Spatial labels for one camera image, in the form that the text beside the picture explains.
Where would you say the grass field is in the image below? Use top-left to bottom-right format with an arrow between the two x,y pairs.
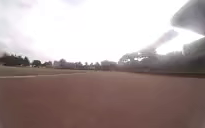
0,63 -> 91,78

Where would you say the pale kerb line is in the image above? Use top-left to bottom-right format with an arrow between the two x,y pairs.
0,71 -> 91,80

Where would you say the grandstand with roof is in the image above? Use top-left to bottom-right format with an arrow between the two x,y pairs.
116,0 -> 205,76

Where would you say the row of trees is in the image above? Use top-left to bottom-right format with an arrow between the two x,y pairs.
0,53 -> 119,71

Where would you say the red-brown running track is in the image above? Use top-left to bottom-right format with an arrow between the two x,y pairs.
0,70 -> 205,128

